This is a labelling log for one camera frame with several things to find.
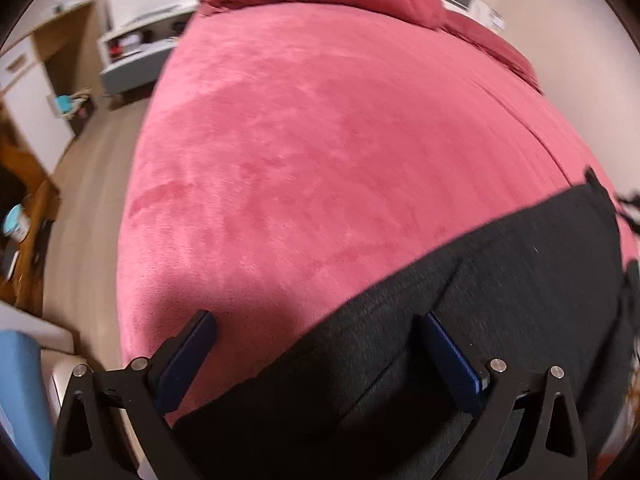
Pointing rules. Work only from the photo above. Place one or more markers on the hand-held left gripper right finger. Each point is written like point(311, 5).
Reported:
point(450, 360)

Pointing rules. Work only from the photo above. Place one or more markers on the white shelf unit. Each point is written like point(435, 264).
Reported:
point(135, 60)

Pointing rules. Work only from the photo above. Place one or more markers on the wooden wardrobe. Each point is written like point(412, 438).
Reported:
point(30, 85)

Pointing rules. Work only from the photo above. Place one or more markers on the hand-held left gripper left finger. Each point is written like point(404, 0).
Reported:
point(185, 360)

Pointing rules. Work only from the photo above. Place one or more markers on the blue chair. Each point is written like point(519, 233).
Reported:
point(20, 400)

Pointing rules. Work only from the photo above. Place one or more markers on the pink bed blanket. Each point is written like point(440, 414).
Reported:
point(325, 160)

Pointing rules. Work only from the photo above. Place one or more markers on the wooden desk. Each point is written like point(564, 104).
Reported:
point(30, 270)

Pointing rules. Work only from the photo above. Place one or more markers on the black garment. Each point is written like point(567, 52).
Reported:
point(500, 285)

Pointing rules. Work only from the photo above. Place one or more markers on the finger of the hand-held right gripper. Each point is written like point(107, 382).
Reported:
point(627, 212)

